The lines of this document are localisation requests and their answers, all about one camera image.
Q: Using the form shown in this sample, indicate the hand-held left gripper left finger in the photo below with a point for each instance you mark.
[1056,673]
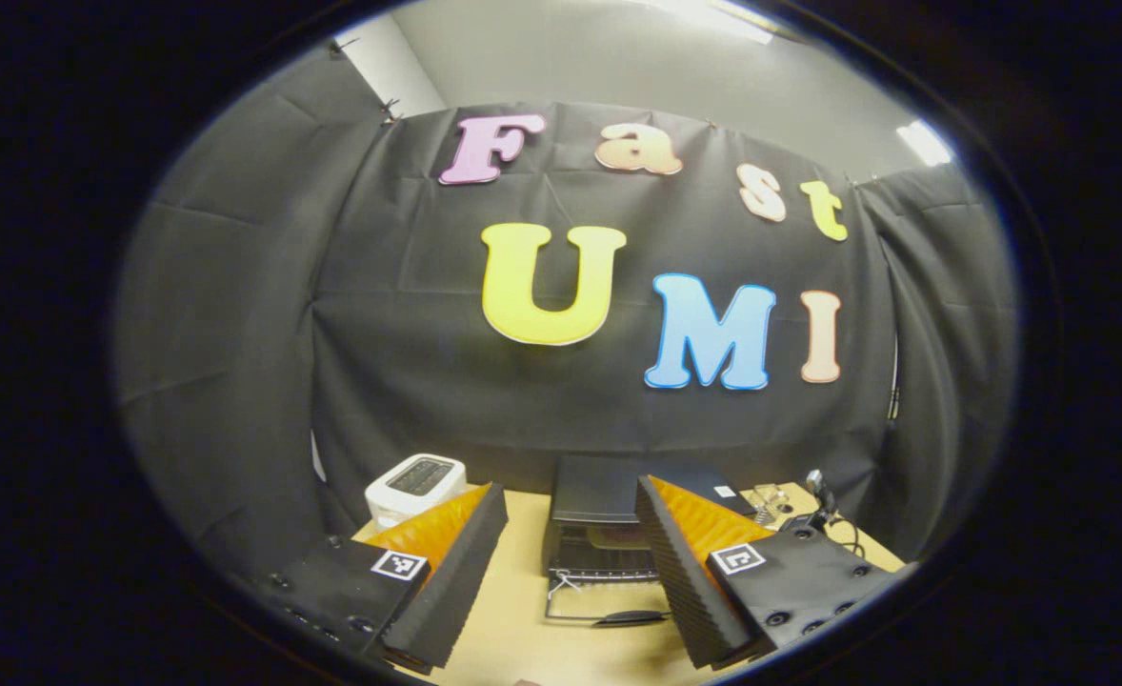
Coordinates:
[456,591]

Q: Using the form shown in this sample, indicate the white toaster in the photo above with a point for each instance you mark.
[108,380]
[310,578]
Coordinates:
[413,486]

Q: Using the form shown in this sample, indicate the small ceiling light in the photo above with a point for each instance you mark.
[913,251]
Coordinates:
[925,143]

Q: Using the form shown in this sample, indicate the black backdrop cloth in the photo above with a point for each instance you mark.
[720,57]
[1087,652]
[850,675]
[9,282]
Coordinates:
[409,333]

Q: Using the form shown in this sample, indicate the black electric oven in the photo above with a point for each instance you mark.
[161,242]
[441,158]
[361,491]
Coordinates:
[599,486]

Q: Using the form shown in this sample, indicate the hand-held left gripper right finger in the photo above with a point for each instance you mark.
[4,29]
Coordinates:
[685,581]

